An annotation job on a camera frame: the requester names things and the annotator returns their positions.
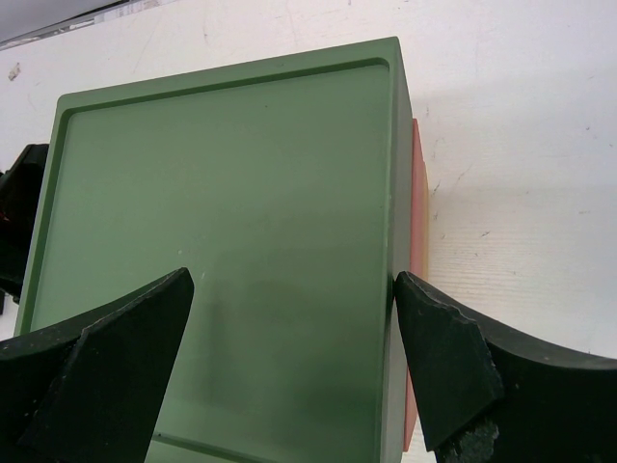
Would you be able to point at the salmon drawer box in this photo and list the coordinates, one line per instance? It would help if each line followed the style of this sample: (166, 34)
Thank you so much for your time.
(416, 265)

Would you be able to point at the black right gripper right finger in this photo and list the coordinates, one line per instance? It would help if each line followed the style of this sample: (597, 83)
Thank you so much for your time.
(486, 392)

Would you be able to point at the green drawer box shell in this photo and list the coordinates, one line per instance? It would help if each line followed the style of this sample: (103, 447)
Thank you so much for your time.
(284, 187)

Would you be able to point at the yellow drawer box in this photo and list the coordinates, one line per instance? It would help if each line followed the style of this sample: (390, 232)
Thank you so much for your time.
(426, 225)

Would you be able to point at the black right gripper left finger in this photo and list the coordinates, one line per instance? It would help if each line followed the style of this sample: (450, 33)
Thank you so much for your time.
(90, 388)

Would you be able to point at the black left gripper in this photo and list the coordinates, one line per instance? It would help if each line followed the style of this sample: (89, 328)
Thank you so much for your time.
(20, 192)

